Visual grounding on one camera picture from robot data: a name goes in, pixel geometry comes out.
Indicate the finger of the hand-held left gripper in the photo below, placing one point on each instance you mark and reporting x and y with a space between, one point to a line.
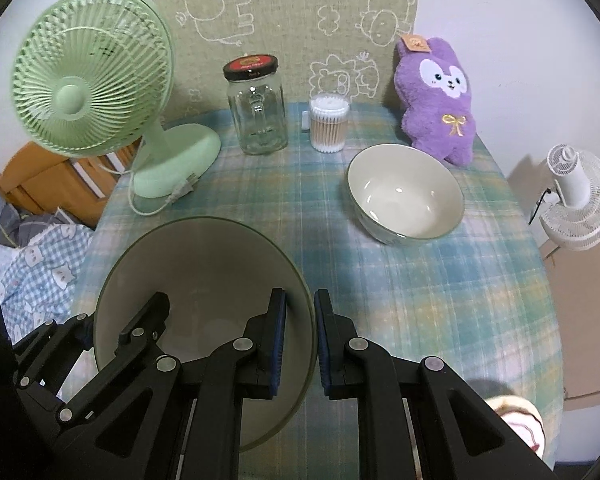
55 335
145 317

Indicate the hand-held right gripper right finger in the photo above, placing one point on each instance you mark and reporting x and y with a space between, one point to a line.
324 350

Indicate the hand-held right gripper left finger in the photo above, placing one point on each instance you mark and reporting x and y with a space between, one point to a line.
280 345

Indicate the beige ceramic bowl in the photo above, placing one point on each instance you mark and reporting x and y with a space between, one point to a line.
205 270
400 195

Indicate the white plate with red pattern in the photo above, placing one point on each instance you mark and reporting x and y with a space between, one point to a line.
522 425

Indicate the blue checked printed blanket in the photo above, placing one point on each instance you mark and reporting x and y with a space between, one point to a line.
40 270

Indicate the plaid tablecloth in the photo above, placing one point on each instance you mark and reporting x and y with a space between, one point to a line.
405 300

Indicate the grey cloth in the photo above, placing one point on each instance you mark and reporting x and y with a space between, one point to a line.
15 225

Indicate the wooden chair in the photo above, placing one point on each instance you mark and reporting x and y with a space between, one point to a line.
35 180

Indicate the clear cotton swab container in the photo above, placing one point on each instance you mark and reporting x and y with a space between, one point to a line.
328 130

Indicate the small white box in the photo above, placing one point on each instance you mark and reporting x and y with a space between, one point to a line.
306 121

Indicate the green desk fan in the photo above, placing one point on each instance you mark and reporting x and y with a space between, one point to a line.
70 100

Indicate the glass jar with dark lid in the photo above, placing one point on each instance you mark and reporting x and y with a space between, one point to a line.
257 110

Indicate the purple plush rabbit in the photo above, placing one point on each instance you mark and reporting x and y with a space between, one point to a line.
432 120

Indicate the white clip fan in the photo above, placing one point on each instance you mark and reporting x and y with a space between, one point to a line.
572 175

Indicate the green cartoon printed mat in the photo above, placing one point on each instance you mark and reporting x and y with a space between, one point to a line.
290 25

